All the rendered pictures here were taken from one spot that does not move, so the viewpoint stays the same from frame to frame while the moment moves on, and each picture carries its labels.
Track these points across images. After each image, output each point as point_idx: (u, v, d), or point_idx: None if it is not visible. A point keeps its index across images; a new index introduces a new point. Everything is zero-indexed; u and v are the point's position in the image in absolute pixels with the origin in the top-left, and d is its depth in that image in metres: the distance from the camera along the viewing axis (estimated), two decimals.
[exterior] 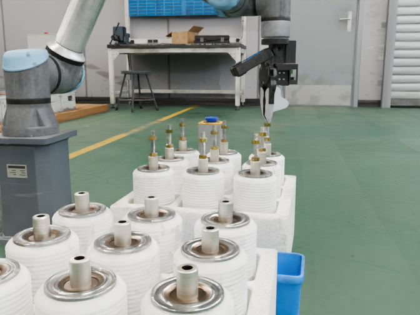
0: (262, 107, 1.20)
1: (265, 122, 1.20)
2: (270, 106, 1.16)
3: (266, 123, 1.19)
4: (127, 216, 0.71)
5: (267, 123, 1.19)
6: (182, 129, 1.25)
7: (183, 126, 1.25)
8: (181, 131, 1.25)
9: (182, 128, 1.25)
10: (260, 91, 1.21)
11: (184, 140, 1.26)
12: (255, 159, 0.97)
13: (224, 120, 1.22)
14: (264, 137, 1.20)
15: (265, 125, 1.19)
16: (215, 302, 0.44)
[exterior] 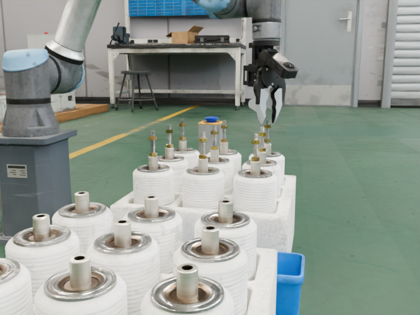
0: (264, 109, 1.17)
1: (268, 124, 1.19)
2: (280, 105, 1.21)
3: (269, 124, 1.20)
4: (127, 216, 0.71)
5: (269, 124, 1.20)
6: (182, 129, 1.25)
7: (183, 126, 1.25)
8: (181, 131, 1.25)
9: (182, 128, 1.25)
10: (260, 93, 1.15)
11: (184, 140, 1.26)
12: (255, 159, 0.97)
13: (224, 120, 1.22)
14: (267, 139, 1.20)
15: (270, 127, 1.19)
16: (215, 302, 0.44)
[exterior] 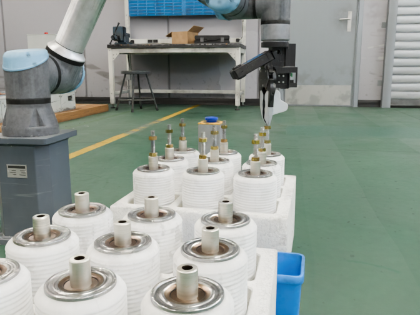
0: (261, 109, 1.20)
1: (267, 125, 1.20)
2: (270, 109, 1.16)
3: (269, 125, 1.19)
4: (127, 216, 0.71)
5: (269, 125, 1.20)
6: (182, 129, 1.25)
7: (183, 126, 1.25)
8: (181, 131, 1.25)
9: (182, 128, 1.25)
10: (260, 94, 1.21)
11: (184, 140, 1.26)
12: (255, 159, 0.97)
13: (224, 120, 1.22)
14: (266, 140, 1.20)
15: (269, 128, 1.19)
16: (215, 302, 0.44)
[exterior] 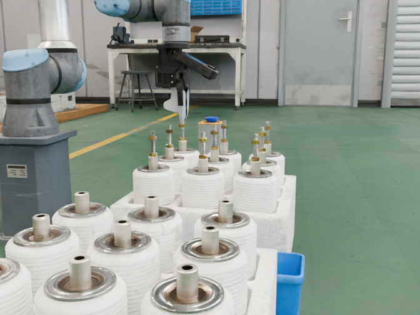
0: (185, 109, 1.23)
1: (268, 125, 1.19)
2: None
3: (269, 126, 1.19)
4: (127, 216, 0.71)
5: (269, 126, 1.20)
6: (180, 129, 1.25)
7: (180, 127, 1.25)
8: (180, 132, 1.26)
9: (180, 129, 1.25)
10: (183, 94, 1.20)
11: None
12: (255, 159, 0.97)
13: (224, 120, 1.22)
14: (267, 140, 1.20)
15: (269, 129, 1.19)
16: (215, 302, 0.44)
